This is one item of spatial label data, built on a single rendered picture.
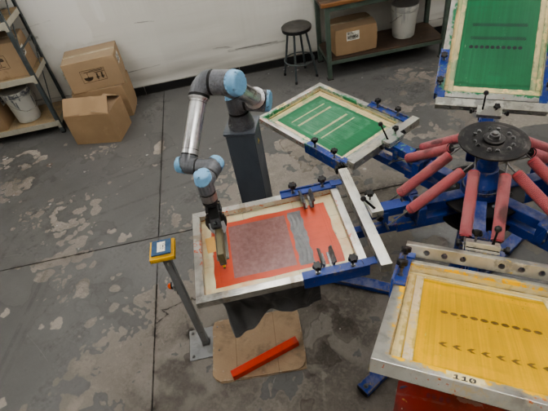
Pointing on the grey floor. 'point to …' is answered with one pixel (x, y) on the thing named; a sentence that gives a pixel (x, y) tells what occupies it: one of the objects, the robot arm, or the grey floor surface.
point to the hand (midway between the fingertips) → (219, 232)
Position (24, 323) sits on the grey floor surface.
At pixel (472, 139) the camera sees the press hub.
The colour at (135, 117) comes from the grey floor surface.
